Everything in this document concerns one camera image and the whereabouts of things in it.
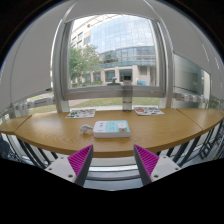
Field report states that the colourful booklet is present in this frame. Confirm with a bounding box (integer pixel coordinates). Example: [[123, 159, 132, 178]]
[[134, 107, 163, 116], [67, 109, 96, 119]]

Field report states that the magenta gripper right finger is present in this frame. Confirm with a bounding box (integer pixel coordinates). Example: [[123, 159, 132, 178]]
[[133, 144, 183, 187]]

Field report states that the wooden left side desk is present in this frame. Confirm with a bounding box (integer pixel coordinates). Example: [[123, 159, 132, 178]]
[[0, 115, 31, 135]]

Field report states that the wooden curved desk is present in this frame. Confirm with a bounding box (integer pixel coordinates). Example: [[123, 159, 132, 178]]
[[15, 109, 202, 157]]

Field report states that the white window frame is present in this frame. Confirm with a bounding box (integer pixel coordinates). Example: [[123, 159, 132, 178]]
[[52, 14, 172, 112]]

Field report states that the clear water bottle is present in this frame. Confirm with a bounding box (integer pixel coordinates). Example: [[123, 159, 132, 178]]
[[122, 80, 133, 112]]

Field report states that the white charger plug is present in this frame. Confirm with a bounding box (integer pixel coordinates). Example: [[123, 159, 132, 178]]
[[118, 122, 127, 131]]

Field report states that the left colourful booklet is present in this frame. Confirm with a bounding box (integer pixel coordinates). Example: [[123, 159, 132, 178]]
[[67, 109, 96, 119]]

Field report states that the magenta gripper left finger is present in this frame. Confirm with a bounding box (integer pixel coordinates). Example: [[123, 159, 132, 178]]
[[44, 144, 95, 187]]

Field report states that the wooden right side desk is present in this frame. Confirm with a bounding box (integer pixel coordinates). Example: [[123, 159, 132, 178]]
[[178, 108, 224, 133]]

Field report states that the right colourful booklet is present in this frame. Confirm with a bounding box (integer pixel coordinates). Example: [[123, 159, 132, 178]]
[[134, 107, 163, 116]]

